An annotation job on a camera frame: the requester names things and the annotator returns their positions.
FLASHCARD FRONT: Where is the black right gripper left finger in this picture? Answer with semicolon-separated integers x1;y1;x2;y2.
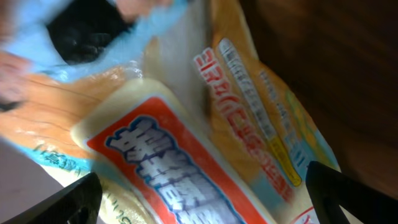
4;172;103;224

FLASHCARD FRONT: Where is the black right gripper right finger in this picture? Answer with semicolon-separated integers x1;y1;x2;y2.
305;161;397;224

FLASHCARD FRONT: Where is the large beige snack bag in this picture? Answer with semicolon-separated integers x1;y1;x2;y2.
1;0;339;223

